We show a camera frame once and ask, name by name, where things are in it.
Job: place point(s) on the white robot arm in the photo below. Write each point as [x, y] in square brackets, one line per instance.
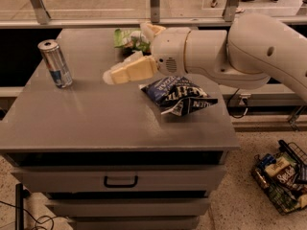
[255, 49]

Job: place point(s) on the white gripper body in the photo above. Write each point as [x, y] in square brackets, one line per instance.
[168, 51]

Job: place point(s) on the dark blue chip bag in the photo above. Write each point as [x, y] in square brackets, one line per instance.
[177, 95]

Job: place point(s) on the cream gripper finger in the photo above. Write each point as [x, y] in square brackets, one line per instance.
[150, 31]
[136, 67]

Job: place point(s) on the middle metal railing post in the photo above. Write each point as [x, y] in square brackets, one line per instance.
[155, 10]

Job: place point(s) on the right metal railing post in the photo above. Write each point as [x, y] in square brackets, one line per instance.
[230, 10]

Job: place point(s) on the metal railing post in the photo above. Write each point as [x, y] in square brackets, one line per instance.
[155, 10]
[41, 14]
[230, 10]

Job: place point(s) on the black pole stand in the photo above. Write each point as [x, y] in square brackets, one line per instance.
[19, 215]

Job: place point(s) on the left metal railing post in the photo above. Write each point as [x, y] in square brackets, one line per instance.
[41, 14]

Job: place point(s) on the black drawer handle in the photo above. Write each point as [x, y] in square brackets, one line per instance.
[120, 182]

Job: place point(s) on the grey drawer cabinet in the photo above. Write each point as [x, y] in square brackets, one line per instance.
[63, 142]

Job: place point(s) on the black wire snack basket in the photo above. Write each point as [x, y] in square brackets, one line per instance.
[283, 177]

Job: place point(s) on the silver blue Red Bull can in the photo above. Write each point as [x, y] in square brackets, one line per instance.
[55, 62]

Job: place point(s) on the green chip bag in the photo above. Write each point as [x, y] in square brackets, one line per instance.
[132, 39]

